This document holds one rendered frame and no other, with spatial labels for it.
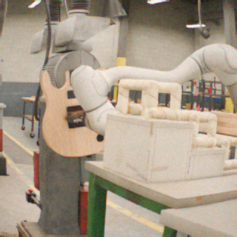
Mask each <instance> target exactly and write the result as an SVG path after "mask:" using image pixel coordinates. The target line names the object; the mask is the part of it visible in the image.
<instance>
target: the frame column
mask: <svg viewBox="0 0 237 237"><path fill-rule="evenodd" d="M46 104H47V103H44V102H42V103H41V102H39V105H40V110H41V115H40V134H39V186H40V188H39V192H40V196H39V198H40V202H41V204H42V210H41V211H40V217H39V220H38V221H37V224H38V225H39V226H40V227H41V229H43V231H44V232H45V233H46V234H50V235H62V236H64V235H67V236H82V234H81V231H80V226H79V182H80V179H79V173H80V156H77V157H71V156H63V155H60V154H58V153H56V152H54V151H53V150H51V149H50V148H49V147H48V144H47V142H46V141H45V140H44V134H43V128H42V127H43V122H42V121H43V118H44V114H45V113H46Z"/></svg>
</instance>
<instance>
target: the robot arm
mask: <svg viewBox="0 0 237 237"><path fill-rule="evenodd" d="M206 73H215V75H216V76H217V77H218V80H220V81H221V83H222V84H223V85H224V86H226V88H227V91H228V93H229V94H230V98H231V100H232V103H233V106H234V108H235V111H236V115H237V50H236V49H235V48H233V47H232V46H230V45H227V44H211V45H208V46H206V47H203V48H201V49H200V50H198V51H195V52H194V53H193V54H192V55H191V56H189V57H188V58H187V59H185V61H183V63H182V64H181V65H179V66H178V67H177V68H176V69H174V70H172V71H167V72H161V71H155V70H149V69H145V68H140V67H128V66H119V67H114V68H110V69H108V70H105V71H100V70H93V68H91V67H89V66H87V65H84V66H83V65H82V66H80V67H77V68H76V69H75V70H74V71H73V73H72V75H71V78H70V80H71V83H70V84H71V87H72V88H73V92H74V94H75V96H76V98H77V100H78V102H79V104H80V105H81V106H82V108H83V109H84V115H79V116H74V115H73V114H68V116H67V122H68V123H69V122H70V123H74V124H78V122H79V123H80V124H84V125H86V127H87V128H88V129H90V130H92V131H95V132H96V133H98V134H99V135H102V136H105V133H106V123H107V114H108V113H113V114H116V113H117V112H116V109H115V108H114V107H113V106H112V105H111V103H110V101H109V99H108V97H107V94H108V93H109V92H110V91H111V87H112V84H113V83H115V82H116V81H118V80H122V79H140V80H153V81H156V82H172V83H174V84H182V83H183V82H187V81H189V80H190V79H191V80H192V79H194V78H198V77H199V76H202V75H204V74H206Z"/></svg>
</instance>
